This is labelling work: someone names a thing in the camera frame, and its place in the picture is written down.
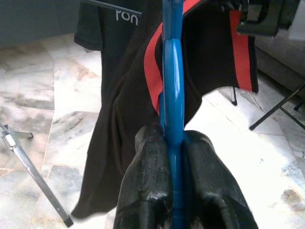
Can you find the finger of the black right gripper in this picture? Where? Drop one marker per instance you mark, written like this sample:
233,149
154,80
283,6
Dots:
274,16

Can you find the black shirt with red stripe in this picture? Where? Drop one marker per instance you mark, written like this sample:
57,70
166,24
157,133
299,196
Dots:
114,95

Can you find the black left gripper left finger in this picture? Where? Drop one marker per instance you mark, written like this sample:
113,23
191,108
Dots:
147,171

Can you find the silver metal clothes rack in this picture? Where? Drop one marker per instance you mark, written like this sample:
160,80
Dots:
35,177

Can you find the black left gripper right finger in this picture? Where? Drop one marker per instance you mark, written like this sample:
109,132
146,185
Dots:
207,179

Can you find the marble pattern folding table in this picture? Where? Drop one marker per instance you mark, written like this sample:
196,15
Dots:
274,108

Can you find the blue plastic clothes hanger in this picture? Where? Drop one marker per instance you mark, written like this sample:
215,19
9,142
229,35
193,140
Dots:
174,71

